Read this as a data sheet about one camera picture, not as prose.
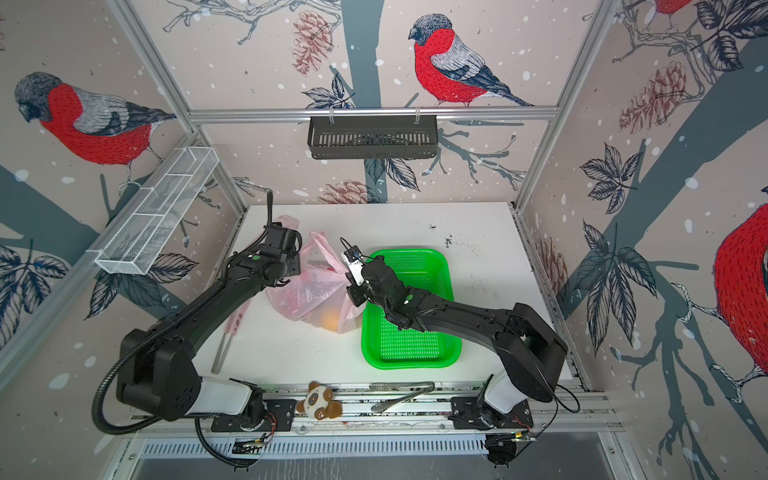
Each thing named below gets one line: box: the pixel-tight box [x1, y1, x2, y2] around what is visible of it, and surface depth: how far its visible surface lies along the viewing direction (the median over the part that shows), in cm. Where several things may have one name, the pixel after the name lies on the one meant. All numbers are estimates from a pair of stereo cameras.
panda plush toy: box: [295, 381, 343, 420], surface depth 76 cm
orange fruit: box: [320, 310, 339, 332], surface depth 85 cm
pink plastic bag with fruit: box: [266, 231, 367, 334], surface depth 83 cm
